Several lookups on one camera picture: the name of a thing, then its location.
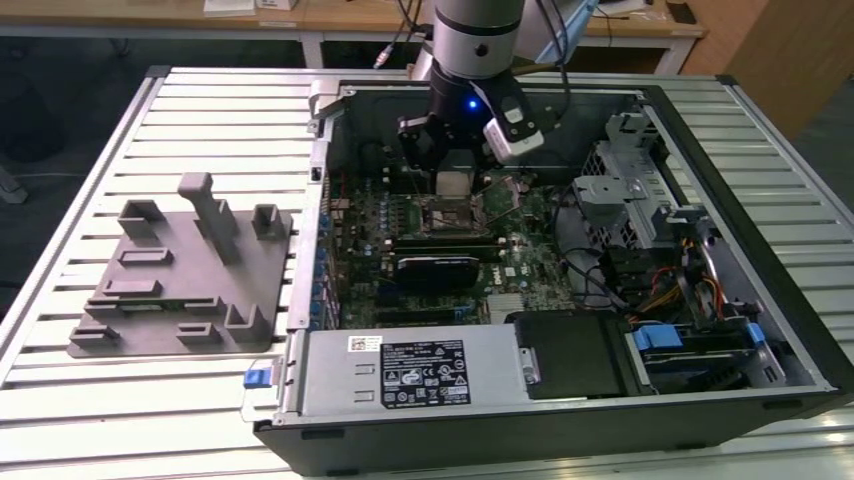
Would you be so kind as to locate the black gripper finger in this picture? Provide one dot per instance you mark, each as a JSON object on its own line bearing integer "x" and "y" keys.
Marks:
{"x": 483, "y": 160}
{"x": 414, "y": 140}

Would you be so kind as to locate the silver CPU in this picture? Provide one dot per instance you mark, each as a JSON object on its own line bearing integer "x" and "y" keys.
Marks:
{"x": 454, "y": 182}

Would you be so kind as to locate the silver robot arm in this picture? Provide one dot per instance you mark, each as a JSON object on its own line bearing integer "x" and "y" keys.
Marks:
{"x": 477, "y": 35}

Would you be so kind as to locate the CPU socket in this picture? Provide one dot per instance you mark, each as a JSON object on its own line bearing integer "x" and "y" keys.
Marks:
{"x": 447, "y": 217}

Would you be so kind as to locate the black RAM slot row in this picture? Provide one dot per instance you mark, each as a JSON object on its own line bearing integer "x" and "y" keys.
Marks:
{"x": 403, "y": 184}
{"x": 441, "y": 245}

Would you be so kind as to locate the perforated metal drive cage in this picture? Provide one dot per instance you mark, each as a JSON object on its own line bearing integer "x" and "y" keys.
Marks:
{"x": 621, "y": 200}

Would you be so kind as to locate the black graphics card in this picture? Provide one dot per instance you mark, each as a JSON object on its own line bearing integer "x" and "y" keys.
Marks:
{"x": 437, "y": 275}

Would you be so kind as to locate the green motherboard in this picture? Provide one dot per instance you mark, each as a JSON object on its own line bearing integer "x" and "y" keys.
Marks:
{"x": 534, "y": 280}

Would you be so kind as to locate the silver heat sink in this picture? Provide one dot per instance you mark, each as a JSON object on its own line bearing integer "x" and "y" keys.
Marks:
{"x": 507, "y": 307}

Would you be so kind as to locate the white paper box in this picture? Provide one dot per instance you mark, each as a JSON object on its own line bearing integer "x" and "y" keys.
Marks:
{"x": 227, "y": 6}

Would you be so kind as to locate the black smartphone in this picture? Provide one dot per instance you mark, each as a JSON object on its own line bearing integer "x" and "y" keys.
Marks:
{"x": 682, "y": 12}

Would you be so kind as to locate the black plastic fan shroud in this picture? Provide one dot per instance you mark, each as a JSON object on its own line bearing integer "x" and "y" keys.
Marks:
{"x": 574, "y": 355}

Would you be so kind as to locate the blue disk carrier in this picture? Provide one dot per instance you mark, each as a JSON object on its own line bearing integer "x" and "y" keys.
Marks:
{"x": 657, "y": 337}

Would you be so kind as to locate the grey parts rack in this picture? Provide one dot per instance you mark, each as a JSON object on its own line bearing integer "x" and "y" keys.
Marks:
{"x": 187, "y": 280}

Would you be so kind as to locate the grey power supply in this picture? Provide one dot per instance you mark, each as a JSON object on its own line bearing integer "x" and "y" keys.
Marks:
{"x": 334, "y": 370}

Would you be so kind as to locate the wooden desk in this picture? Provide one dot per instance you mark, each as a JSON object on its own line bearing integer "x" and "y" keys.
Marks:
{"x": 134, "y": 20}

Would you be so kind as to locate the brown wooden cabinet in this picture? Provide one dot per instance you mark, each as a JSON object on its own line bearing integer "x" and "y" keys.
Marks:
{"x": 788, "y": 60}

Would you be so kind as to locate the blue plastic latch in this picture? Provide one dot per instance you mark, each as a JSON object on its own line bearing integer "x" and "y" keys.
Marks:
{"x": 257, "y": 378}

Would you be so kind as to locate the blue plastic clip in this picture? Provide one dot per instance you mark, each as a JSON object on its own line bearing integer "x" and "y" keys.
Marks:
{"x": 756, "y": 335}

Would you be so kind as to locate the black open PC case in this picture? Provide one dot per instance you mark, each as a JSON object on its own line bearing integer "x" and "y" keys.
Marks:
{"x": 467, "y": 445}

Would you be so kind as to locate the metal disk bay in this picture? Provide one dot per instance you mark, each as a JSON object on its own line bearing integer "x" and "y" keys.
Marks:
{"x": 768, "y": 370}

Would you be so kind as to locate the white metal foot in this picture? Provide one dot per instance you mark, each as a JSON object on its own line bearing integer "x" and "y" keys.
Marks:
{"x": 12, "y": 190}

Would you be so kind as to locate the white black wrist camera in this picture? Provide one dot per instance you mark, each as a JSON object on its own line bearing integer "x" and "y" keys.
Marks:
{"x": 517, "y": 135}

